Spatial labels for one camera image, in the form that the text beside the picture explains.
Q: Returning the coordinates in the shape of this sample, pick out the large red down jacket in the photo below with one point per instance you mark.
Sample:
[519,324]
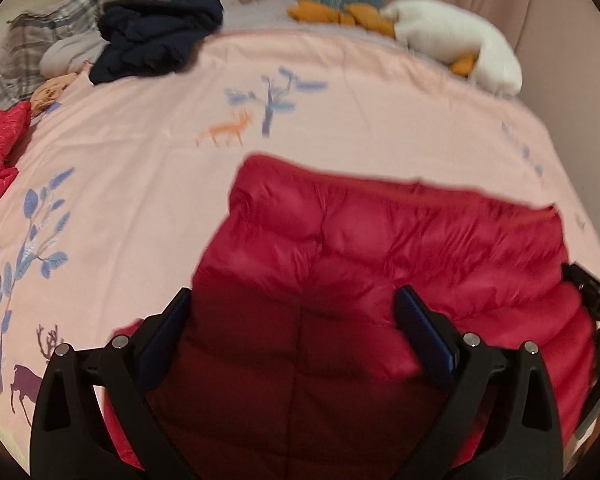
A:
[360,260]

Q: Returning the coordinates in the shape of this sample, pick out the folded red down jacket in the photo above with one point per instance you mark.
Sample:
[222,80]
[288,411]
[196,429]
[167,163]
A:
[0,150]

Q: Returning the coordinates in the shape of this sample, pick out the light grey cloth bundle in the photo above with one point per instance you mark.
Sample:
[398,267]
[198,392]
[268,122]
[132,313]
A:
[70,55]

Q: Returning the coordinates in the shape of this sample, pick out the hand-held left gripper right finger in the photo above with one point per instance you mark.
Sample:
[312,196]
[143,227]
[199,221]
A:
[422,330]

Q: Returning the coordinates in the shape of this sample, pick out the navy blue garment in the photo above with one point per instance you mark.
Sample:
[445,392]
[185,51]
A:
[155,35]

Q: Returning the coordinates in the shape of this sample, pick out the pink printed duvet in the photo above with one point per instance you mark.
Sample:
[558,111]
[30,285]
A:
[130,170]

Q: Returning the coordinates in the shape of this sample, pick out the small orange cloth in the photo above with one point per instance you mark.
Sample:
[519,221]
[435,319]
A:
[52,92]

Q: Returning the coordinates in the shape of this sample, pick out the white goose plush toy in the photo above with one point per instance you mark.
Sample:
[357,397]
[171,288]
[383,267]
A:
[445,35]

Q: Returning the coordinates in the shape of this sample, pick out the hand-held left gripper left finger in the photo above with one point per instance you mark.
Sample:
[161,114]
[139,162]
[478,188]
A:
[172,330]

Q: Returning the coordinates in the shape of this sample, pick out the grey plaid pillow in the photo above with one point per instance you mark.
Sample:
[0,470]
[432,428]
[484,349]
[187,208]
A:
[35,30]

